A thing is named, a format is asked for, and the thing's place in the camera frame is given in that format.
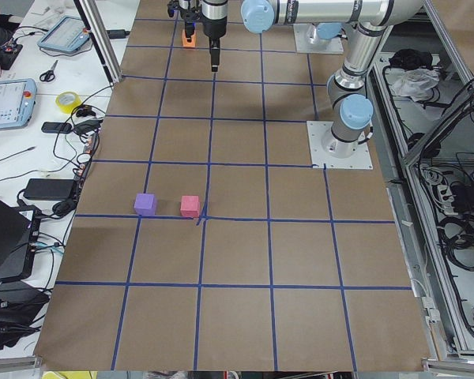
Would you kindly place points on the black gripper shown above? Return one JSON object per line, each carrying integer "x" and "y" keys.
{"x": 213, "y": 24}
{"x": 189, "y": 30}

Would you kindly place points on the orange foam block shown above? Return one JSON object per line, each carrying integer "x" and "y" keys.
{"x": 188, "y": 42}

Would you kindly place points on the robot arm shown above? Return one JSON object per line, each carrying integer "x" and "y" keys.
{"x": 373, "y": 21}

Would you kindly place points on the far teach pendant tablet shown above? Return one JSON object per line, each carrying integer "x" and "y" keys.
{"x": 67, "y": 36}

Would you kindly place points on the teach pendant tablet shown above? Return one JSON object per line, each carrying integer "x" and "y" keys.
{"x": 17, "y": 100}
{"x": 67, "y": 36}

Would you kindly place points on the yellow tape roll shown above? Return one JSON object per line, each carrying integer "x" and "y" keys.
{"x": 68, "y": 101}

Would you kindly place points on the pink foam block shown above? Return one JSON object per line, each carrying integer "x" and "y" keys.
{"x": 190, "y": 206}

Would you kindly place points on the black remote handset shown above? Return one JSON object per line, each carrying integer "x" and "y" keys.
{"x": 56, "y": 127}

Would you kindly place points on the purple foam block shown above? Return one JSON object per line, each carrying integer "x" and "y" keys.
{"x": 145, "y": 204}

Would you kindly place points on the near teach pendant tablet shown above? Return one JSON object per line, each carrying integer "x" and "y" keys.
{"x": 17, "y": 100}

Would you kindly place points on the crumpled white cloth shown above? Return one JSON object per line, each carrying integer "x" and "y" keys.
{"x": 417, "y": 84}

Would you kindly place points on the black power adapter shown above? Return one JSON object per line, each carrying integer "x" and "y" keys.
{"x": 48, "y": 189}

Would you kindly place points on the black laptop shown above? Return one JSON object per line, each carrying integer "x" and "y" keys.
{"x": 19, "y": 230}

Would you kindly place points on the aluminium frame post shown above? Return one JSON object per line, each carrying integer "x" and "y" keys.
{"x": 93, "y": 21}

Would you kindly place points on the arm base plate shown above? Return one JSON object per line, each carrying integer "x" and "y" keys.
{"x": 321, "y": 38}
{"x": 326, "y": 152}

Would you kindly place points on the black handled scissors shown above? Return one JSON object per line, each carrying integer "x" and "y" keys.
{"x": 49, "y": 75}

